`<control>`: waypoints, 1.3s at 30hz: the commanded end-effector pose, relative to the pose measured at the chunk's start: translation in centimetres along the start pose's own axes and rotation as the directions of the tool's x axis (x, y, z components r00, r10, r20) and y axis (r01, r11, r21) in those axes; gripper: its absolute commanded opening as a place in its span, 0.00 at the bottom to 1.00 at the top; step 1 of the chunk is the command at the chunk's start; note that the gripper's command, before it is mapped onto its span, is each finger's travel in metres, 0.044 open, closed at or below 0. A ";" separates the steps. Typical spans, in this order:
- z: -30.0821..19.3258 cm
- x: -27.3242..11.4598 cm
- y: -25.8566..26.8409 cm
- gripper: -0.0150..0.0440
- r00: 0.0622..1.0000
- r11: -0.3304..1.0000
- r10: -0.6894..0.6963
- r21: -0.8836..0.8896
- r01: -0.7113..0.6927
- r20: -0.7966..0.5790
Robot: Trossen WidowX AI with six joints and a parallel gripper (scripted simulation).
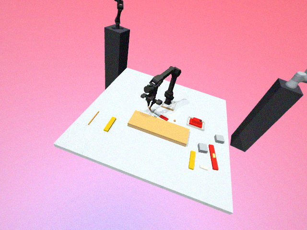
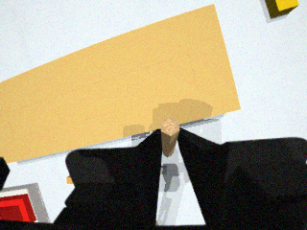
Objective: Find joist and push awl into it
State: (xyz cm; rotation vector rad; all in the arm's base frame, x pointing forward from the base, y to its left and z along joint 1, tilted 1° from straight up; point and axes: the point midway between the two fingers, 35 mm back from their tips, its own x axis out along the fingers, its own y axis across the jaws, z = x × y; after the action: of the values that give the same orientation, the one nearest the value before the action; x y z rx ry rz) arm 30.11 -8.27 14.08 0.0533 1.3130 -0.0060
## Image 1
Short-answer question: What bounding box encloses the yellow flat bar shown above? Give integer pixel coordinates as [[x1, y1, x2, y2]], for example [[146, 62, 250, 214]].
[[189, 150, 196, 170], [104, 117, 116, 132]]

